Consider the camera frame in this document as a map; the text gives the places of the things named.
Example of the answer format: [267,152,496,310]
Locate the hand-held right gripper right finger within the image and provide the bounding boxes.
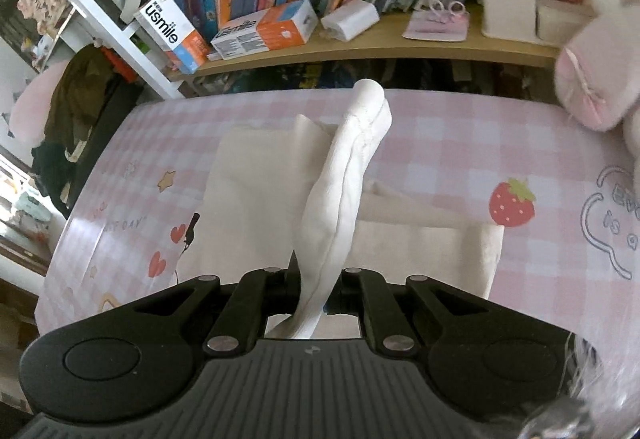
[327,267,493,356]

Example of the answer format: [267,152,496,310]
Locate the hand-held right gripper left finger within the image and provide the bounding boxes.
[135,253,303,356]

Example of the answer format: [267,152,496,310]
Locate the cream canvas tote bag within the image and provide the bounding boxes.
[177,79,506,340]

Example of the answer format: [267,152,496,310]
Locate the pink checked desk mat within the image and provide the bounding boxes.
[35,89,640,370]

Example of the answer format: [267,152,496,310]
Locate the black flat board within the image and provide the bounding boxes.
[65,74,146,214]

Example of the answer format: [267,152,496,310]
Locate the flat orange white box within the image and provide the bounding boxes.
[209,0,320,61]

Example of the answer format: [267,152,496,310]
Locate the dark green garment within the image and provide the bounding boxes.
[31,139,76,220]

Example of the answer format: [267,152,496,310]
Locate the clear plastic film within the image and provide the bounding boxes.
[515,334,640,439]

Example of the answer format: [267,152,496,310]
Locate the white charger box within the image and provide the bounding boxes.
[320,0,380,41]

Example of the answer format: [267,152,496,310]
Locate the red tassel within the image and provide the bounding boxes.
[100,46,138,84]

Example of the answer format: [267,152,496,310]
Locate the tall orange white box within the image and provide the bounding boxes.
[132,0,213,74]

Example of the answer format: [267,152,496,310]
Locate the olive brown garment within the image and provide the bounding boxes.
[44,45,118,152]

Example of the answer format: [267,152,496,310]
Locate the pink fuzzy cloth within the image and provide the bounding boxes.
[10,61,71,142]

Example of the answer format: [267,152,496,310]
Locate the pink white plush rabbit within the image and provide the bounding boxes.
[552,0,640,200]

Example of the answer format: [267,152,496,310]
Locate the white low box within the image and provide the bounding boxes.
[535,0,598,47]

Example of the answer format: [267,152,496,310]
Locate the white frame wooden bookshelf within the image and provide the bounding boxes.
[0,0,566,100]

